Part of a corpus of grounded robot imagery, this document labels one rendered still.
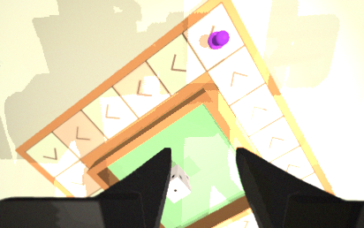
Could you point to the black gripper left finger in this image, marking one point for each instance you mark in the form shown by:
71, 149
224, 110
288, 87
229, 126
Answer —
136, 201

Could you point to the purple pawn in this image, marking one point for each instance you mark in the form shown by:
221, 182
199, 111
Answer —
218, 39

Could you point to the white die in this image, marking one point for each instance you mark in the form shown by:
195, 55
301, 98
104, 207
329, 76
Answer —
180, 184

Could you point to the orange rectangular board border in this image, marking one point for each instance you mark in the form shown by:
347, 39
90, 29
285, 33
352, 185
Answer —
203, 81

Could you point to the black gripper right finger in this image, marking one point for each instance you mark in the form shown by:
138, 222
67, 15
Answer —
279, 199

